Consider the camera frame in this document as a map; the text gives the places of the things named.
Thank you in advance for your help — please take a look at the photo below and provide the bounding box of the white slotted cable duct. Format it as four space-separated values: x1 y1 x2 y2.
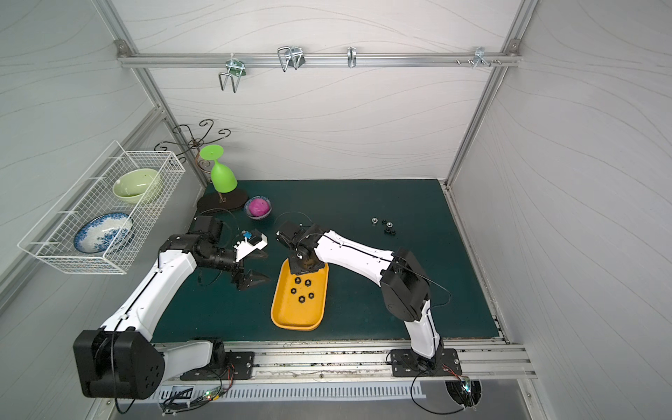
156 381 427 404

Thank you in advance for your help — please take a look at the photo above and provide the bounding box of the yellow plastic storage box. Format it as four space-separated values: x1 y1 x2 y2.
271 259 329 332

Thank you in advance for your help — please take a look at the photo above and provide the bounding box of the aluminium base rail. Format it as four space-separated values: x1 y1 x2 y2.
103 339 537 389

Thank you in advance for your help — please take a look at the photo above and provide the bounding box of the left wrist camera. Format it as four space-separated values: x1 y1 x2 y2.
234 229 268 263

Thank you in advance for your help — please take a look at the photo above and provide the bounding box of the purple ball in bowl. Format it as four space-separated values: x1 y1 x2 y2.
243 196 272 220

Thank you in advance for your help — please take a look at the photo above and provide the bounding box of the metal bracket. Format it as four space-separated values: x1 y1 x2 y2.
346 47 357 68

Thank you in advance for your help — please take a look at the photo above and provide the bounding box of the green plastic goblet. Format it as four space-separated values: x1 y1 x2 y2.
199 145 238 194

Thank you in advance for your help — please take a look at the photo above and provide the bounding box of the metal hook middle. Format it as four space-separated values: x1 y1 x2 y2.
276 45 306 73

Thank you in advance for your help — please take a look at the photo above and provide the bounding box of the blue white patterned bowl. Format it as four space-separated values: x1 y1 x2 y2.
73 212 135 255

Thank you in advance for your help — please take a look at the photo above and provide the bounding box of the metal hook right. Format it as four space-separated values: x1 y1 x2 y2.
455 47 502 68

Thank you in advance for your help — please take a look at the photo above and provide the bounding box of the metal hook left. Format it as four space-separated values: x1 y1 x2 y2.
218 56 247 93

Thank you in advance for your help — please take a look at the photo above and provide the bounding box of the white wire basket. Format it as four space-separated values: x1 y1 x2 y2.
17 142 185 275

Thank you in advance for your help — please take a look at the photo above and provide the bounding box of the black metal cup stand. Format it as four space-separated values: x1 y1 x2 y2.
153 118 249 215

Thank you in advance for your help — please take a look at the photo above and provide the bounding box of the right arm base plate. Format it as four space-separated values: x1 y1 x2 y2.
386 348 463 378

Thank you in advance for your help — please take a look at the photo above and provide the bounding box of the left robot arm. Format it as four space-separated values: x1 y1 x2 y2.
73 230 268 400

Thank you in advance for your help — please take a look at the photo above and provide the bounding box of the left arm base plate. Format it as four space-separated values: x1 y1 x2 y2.
180 351 256 382

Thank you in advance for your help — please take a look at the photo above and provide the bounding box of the light green bowl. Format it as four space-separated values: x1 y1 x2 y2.
112 168 163 206

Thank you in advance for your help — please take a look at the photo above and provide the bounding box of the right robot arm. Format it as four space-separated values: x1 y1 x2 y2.
276 222 442 362

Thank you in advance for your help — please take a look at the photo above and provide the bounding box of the aluminium crossbar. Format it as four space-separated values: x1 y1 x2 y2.
117 50 523 70

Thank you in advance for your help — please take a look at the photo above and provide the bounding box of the metal hook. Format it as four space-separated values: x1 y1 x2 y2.
276 45 306 73
218 56 247 93
455 47 502 68

